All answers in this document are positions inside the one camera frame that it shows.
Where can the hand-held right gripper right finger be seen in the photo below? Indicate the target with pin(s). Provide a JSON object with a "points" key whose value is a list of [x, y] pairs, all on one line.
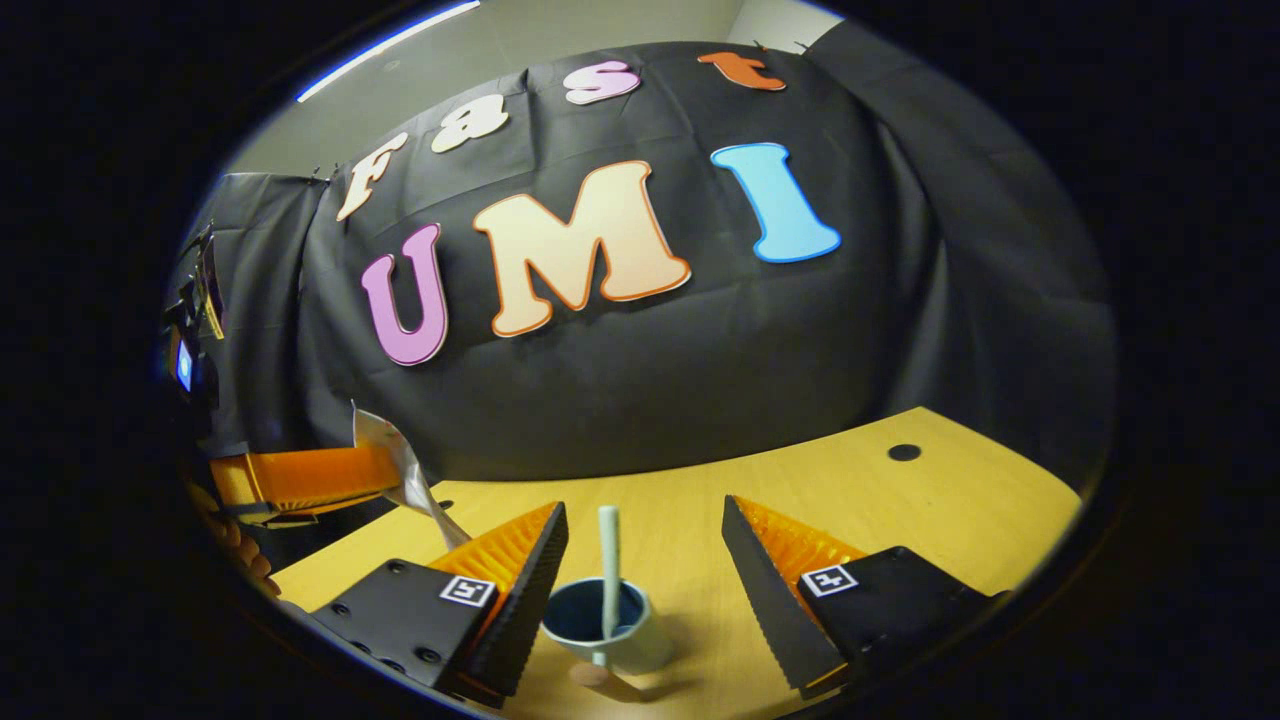
{"points": [[765, 600]]}

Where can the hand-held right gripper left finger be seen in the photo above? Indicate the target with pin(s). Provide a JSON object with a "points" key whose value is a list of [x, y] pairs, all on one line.
{"points": [[525, 600]]}

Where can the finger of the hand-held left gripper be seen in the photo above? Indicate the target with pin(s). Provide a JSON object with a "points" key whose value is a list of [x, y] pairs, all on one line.
{"points": [[310, 478]]}

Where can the silver white toothpaste tube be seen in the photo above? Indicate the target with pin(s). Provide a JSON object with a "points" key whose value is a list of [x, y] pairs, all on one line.
{"points": [[395, 455]]}

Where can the pale green toothbrush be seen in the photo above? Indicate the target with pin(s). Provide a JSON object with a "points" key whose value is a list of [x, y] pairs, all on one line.
{"points": [[609, 560]]}

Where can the wooden desktop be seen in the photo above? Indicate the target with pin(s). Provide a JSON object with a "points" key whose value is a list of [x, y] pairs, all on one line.
{"points": [[900, 520]]}

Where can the black desk grommet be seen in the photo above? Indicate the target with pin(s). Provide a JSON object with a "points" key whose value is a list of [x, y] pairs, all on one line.
{"points": [[904, 452]]}

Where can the black backdrop cloth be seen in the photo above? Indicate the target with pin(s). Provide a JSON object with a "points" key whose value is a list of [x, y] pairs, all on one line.
{"points": [[650, 380]]}

